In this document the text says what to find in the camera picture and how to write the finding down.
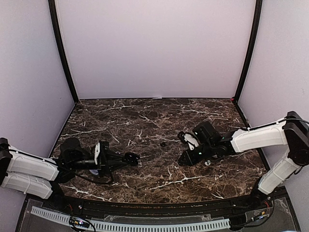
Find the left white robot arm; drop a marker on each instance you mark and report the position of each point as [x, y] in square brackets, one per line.
[39, 176]

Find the black frame post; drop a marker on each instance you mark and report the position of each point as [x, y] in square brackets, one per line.
[250, 49]
[61, 49]

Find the black earbud charging case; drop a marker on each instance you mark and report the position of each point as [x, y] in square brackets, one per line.
[131, 158]

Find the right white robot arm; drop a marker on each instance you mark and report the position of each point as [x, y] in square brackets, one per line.
[292, 131]

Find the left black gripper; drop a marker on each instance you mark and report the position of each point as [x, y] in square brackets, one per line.
[106, 161]

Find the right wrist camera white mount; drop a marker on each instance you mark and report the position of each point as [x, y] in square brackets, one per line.
[189, 139]

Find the purple charging case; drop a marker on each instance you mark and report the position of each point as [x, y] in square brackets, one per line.
[94, 172]

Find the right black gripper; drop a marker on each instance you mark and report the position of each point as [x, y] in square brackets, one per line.
[190, 160]

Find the left black frame post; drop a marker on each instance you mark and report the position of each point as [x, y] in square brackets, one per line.
[61, 49]

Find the right black frame post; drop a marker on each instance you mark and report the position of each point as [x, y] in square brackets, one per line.
[250, 49]

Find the white slotted cable duct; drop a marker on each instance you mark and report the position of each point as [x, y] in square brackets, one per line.
[131, 224]

